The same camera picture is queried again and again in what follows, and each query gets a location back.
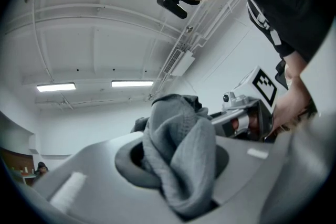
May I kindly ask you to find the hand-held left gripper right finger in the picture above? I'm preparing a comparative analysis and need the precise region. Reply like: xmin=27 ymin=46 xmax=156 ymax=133
xmin=188 ymin=136 xmax=289 ymax=224

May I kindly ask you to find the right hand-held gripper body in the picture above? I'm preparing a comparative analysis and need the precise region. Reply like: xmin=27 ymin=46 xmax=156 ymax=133
xmin=222 ymin=65 xmax=278 ymax=141

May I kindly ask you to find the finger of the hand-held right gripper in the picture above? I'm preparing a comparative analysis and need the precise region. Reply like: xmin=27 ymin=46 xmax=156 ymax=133
xmin=209 ymin=111 xmax=232 ymax=137

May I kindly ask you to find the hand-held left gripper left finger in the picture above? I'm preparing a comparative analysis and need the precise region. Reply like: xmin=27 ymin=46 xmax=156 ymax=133
xmin=33 ymin=132 xmax=182 ymax=224

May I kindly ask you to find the dark grey garment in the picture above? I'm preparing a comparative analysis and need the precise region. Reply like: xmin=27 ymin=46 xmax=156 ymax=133
xmin=130 ymin=93 xmax=219 ymax=220

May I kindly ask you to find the person's right forearm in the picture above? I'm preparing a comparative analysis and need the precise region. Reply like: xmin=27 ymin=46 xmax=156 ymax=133
xmin=271 ymin=56 xmax=316 ymax=137

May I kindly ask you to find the person's right hand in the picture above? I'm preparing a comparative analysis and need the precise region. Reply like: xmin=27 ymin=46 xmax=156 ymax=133
xmin=232 ymin=115 xmax=260 ymax=133

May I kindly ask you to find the white air conditioner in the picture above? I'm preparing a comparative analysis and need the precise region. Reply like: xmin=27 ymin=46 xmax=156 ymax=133
xmin=163 ymin=48 xmax=196 ymax=77

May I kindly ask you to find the white ceiling pipe bundle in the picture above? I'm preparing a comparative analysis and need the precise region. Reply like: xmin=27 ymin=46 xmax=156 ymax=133
xmin=149 ymin=0 xmax=248 ymax=101

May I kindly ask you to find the ceiling strip light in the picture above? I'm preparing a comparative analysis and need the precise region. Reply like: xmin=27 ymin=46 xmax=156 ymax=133
xmin=36 ymin=82 xmax=77 ymax=93
xmin=111 ymin=80 xmax=154 ymax=88

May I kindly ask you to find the black hanging strap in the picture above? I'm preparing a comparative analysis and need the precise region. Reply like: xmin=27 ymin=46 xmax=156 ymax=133
xmin=275 ymin=59 xmax=288 ymax=90

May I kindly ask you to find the brown wall panel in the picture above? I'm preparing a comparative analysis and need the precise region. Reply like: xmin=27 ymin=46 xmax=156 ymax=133
xmin=0 ymin=147 xmax=35 ymax=182

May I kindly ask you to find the black head-mounted camera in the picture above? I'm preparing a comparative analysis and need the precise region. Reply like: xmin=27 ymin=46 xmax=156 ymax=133
xmin=156 ymin=0 xmax=188 ymax=20

